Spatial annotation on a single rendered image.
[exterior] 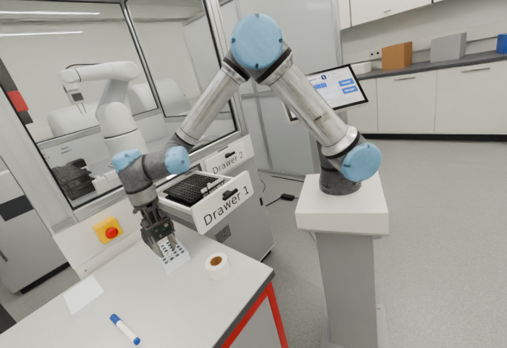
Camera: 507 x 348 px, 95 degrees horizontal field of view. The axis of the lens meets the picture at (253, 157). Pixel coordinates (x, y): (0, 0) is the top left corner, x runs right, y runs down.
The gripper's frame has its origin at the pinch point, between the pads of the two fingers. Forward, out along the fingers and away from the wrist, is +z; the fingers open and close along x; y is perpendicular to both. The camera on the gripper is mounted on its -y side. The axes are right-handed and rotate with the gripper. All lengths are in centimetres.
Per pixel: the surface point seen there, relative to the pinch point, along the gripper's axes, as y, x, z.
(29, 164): -24.1, -22.2, -36.6
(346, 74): -14, 142, -32
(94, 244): -24.8, -18.2, -2.2
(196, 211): 4.0, 12.5, -9.0
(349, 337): 31, 50, 72
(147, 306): 10.4, -11.5, 6.0
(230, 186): 1.1, 28.9, -9.6
